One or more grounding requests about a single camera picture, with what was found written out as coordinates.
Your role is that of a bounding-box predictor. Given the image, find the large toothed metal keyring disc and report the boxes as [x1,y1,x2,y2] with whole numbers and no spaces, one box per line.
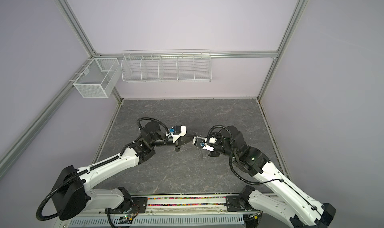
[199,149,204,160]

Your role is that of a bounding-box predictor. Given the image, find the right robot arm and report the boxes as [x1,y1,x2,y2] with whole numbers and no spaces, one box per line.
[194,125,336,228]

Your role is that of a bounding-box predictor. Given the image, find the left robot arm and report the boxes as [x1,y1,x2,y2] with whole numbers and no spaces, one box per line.
[36,117,196,221]

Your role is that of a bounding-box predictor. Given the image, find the small circuit board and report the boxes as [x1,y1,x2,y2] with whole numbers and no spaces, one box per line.
[119,216,133,225]

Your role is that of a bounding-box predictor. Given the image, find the white mesh box basket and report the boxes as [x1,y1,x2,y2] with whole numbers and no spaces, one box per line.
[74,58,121,98]

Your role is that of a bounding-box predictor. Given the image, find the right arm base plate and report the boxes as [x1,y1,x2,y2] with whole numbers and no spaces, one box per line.
[225,195,256,212]

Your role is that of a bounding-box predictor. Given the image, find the aluminium rail with coloured beads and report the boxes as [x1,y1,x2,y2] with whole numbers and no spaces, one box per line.
[71,192,313,217]

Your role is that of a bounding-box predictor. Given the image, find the white slotted cable duct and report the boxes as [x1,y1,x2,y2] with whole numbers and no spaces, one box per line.
[69,214,245,228]

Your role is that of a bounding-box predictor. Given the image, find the white wire shelf basket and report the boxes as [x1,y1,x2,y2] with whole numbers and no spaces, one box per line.
[121,49,212,82]

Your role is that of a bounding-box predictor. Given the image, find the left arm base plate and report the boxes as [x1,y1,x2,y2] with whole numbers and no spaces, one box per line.
[109,197,148,215]

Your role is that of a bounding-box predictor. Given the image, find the aluminium frame profiles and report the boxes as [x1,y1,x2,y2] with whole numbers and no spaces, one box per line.
[0,0,316,181]

